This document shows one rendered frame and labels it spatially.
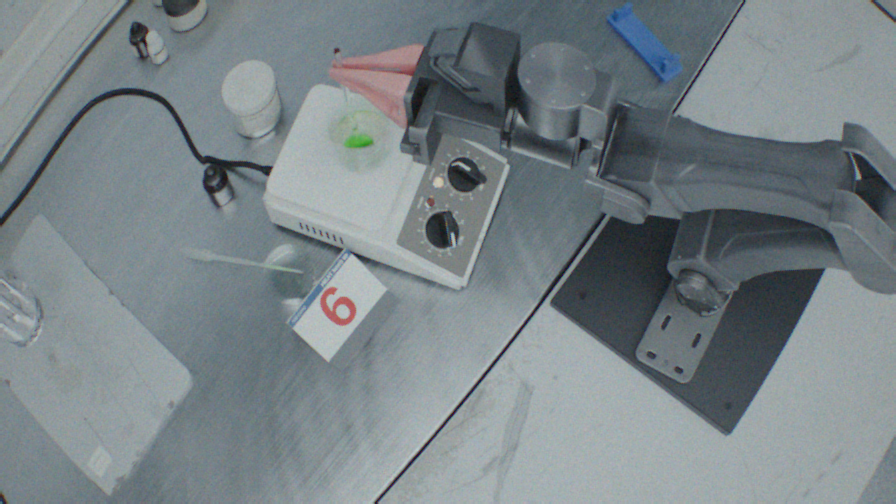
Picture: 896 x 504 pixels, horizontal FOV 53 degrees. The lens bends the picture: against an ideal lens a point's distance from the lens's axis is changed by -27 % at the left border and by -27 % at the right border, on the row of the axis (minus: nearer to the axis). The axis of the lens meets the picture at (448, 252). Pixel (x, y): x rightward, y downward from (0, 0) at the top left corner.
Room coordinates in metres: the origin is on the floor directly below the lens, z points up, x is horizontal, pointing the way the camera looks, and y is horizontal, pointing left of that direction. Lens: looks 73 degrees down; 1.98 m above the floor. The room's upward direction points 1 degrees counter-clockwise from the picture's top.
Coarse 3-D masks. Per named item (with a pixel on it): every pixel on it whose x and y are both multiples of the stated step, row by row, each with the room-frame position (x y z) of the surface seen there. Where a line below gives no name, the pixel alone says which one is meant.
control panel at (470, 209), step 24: (456, 144) 0.41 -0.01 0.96; (432, 168) 0.38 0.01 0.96; (480, 168) 0.39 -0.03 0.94; (504, 168) 0.39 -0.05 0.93; (432, 192) 0.36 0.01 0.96; (456, 192) 0.36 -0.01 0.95; (480, 192) 0.37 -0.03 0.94; (408, 216) 0.33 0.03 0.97; (456, 216) 0.34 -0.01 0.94; (480, 216) 0.34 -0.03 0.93; (408, 240) 0.31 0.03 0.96; (456, 264) 0.30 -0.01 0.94
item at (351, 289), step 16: (352, 272) 0.29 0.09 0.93; (336, 288) 0.28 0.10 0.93; (352, 288) 0.28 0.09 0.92; (368, 288) 0.28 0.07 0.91; (320, 304) 0.26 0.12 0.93; (336, 304) 0.27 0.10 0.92; (352, 304) 0.27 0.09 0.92; (304, 320) 0.25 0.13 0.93; (320, 320) 0.25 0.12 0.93; (336, 320) 0.25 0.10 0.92; (352, 320) 0.25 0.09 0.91; (320, 336) 0.24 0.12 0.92; (336, 336) 0.24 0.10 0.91
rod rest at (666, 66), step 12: (624, 12) 0.59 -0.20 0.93; (612, 24) 0.58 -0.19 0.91; (624, 24) 0.58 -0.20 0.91; (636, 24) 0.58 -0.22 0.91; (624, 36) 0.56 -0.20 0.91; (636, 36) 0.56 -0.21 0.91; (648, 36) 0.56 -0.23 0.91; (636, 48) 0.55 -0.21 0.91; (648, 48) 0.55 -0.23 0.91; (660, 48) 0.55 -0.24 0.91; (648, 60) 0.53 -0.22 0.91; (660, 60) 0.53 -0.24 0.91; (672, 60) 0.53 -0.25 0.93; (660, 72) 0.52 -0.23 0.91; (672, 72) 0.52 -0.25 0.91
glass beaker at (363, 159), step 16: (352, 96) 0.42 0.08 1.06; (336, 112) 0.40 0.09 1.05; (384, 128) 0.38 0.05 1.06; (336, 144) 0.37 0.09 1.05; (352, 144) 0.37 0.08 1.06; (368, 144) 0.37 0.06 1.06; (384, 144) 0.38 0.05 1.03; (352, 160) 0.37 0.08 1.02; (368, 160) 0.37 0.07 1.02; (384, 160) 0.38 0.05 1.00
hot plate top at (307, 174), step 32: (320, 96) 0.45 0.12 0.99; (320, 128) 0.41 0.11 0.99; (288, 160) 0.38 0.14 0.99; (320, 160) 0.38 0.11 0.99; (288, 192) 0.35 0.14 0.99; (320, 192) 0.35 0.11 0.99; (352, 192) 0.35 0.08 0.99; (384, 192) 0.35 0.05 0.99; (352, 224) 0.32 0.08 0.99; (384, 224) 0.32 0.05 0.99
